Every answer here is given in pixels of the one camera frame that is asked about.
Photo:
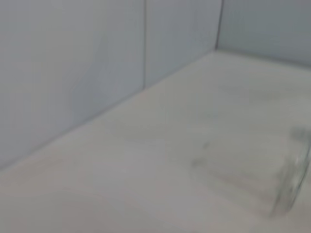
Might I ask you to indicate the clear white-framed glasses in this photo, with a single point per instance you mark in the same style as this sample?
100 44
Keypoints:
289 194

